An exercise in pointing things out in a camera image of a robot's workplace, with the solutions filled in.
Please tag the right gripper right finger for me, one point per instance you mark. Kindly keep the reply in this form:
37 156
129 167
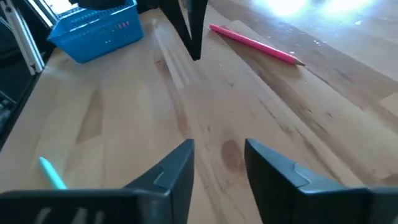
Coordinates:
280 193

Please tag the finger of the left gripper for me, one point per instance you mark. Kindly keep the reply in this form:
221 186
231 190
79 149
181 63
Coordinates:
179 21
199 18

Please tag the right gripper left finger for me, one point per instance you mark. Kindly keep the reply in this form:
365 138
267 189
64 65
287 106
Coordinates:
168 186

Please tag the blue plastic bin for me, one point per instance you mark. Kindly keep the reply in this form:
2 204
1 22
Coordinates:
96 40

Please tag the pinkish red pencil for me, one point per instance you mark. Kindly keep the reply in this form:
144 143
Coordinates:
255 45

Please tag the mint green pen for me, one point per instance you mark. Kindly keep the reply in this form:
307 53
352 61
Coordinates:
51 174

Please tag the silver bracket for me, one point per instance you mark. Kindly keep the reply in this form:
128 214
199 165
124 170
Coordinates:
21 34

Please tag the black aluminium frame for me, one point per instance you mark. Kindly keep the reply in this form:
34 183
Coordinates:
18 93

